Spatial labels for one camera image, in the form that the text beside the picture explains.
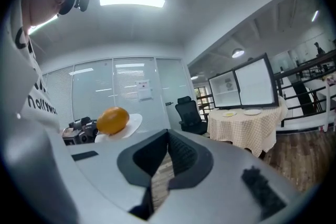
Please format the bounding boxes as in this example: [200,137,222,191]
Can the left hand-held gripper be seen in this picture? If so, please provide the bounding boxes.
[62,116,99,146]

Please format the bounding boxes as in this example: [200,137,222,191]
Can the black office chair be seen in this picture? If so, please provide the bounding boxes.
[174,95,209,136]

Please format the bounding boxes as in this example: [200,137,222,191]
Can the person's head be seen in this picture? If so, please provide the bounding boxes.
[22,0,67,30]

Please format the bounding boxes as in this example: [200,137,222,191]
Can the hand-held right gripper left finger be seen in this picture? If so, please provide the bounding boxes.
[67,128,169,220]

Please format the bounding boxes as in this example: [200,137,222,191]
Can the black metal railing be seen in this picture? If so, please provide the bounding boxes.
[274,50,336,124]

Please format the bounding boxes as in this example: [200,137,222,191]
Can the orange fruit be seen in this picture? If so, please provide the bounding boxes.
[96,106,130,135]

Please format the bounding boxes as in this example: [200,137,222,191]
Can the mini fridge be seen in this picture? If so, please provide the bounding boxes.
[208,52,280,110]

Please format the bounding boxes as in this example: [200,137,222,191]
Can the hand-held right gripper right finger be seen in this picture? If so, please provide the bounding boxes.
[154,129,302,224]

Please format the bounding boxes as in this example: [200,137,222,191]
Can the person's white printed shirt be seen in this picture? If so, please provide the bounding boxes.
[4,0,61,135]

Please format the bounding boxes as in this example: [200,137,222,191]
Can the white paper notice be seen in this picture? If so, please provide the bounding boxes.
[136,79,154,102]

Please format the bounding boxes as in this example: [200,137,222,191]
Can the white round plate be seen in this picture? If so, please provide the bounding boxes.
[94,113,143,144]

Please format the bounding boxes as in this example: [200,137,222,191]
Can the rectangular ceiling light panel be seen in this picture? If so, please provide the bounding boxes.
[27,14,60,35]
[99,0,166,8]

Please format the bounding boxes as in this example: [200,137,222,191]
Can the round pendant lamp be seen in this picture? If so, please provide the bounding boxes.
[231,48,245,59]

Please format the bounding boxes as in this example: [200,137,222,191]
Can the window with dark frame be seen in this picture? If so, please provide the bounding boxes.
[194,86,215,114]

